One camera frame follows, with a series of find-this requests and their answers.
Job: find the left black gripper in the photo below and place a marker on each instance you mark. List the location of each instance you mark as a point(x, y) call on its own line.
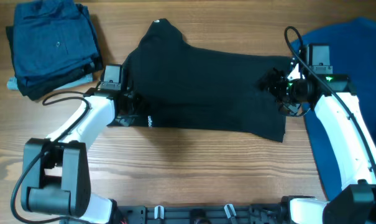
point(127, 106)

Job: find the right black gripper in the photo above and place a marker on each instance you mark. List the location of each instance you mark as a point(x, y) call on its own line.
point(281, 90)

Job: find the black t-shirt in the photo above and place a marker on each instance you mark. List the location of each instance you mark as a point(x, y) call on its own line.
point(194, 88)

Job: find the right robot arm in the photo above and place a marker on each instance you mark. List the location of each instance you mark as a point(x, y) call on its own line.
point(334, 101)

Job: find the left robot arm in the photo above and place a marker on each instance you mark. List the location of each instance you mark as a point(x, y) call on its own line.
point(55, 178)

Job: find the blue t-shirt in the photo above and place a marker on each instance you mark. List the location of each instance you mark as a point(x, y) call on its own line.
point(353, 52)

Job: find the folded blue denim shirt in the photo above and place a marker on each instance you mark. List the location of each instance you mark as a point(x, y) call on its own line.
point(37, 13)

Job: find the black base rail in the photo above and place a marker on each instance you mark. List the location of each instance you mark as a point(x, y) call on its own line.
point(249, 214)

